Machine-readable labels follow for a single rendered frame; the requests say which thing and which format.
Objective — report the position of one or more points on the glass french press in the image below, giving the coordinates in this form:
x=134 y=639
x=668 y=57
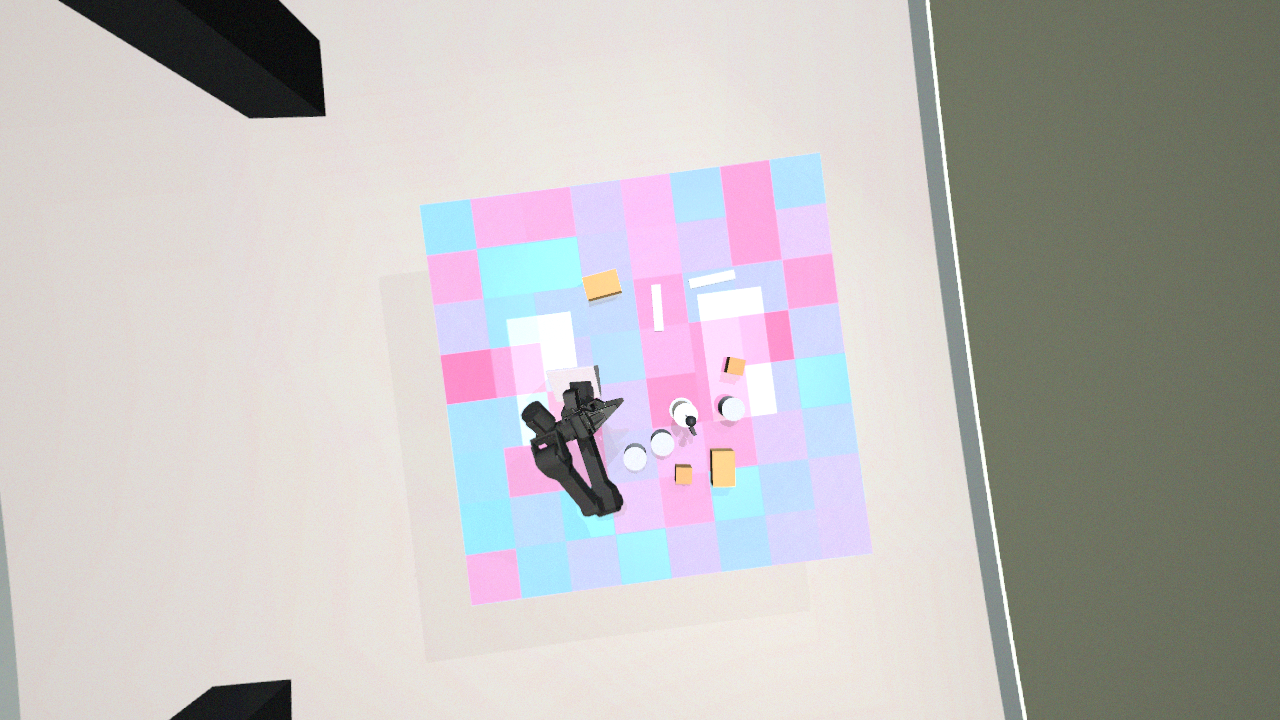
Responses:
x=684 y=413

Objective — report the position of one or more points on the pale yellow block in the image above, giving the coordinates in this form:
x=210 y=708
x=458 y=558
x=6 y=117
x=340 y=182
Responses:
x=722 y=467
x=602 y=285

